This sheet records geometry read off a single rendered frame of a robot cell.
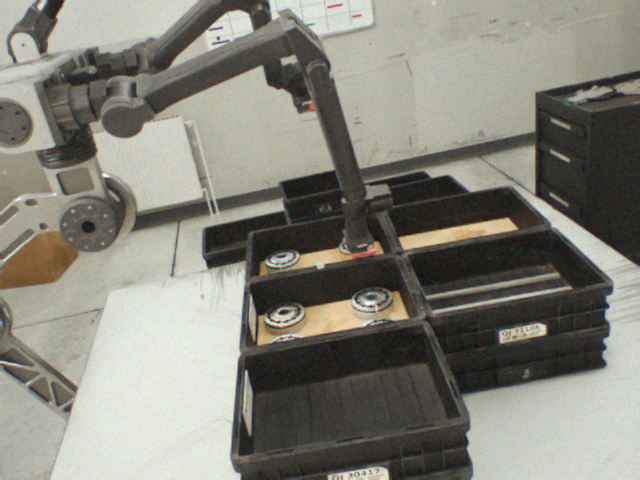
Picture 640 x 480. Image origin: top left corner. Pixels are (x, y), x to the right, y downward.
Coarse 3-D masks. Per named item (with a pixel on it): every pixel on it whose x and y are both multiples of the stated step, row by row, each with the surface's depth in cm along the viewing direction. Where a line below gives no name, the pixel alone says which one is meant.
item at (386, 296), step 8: (368, 288) 148; (376, 288) 147; (352, 296) 146; (360, 296) 145; (384, 296) 143; (352, 304) 143; (360, 304) 142; (368, 304) 141; (376, 304) 141; (384, 304) 140
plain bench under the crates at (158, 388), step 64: (128, 320) 184; (192, 320) 178; (128, 384) 155; (192, 384) 150; (576, 384) 129; (64, 448) 137; (128, 448) 133; (192, 448) 130; (512, 448) 116; (576, 448) 114
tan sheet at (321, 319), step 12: (348, 300) 150; (396, 300) 147; (312, 312) 148; (324, 312) 147; (336, 312) 146; (348, 312) 145; (396, 312) 142; (264, 324) 146; (312, 324) 143; (324, 324) 142; (336, 324) 141; (348, 324) 141; (360, 324) 140; (264, 336) 142; (276, 336) 141
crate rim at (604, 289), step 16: (480, 240) 147; (496, 240) 146; (416, 288) 131; (576, 288) 122; (592, 288) 121; (608, 288) 121; (496, 304) 121; (512, 304) 121; (528, 304) 121; (544, 304) 121; (432, 320) 121; (448, 320) 121; (464, 320) 121
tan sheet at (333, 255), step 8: (376, 248) 173; (304, 256) 176; (312, 256) 175; (320, 256) 174; (328, 256) 173; (336, 256) 173; (264, 264) 175; (304, 264) 171; (312, 264) 171; (264, 272) 171
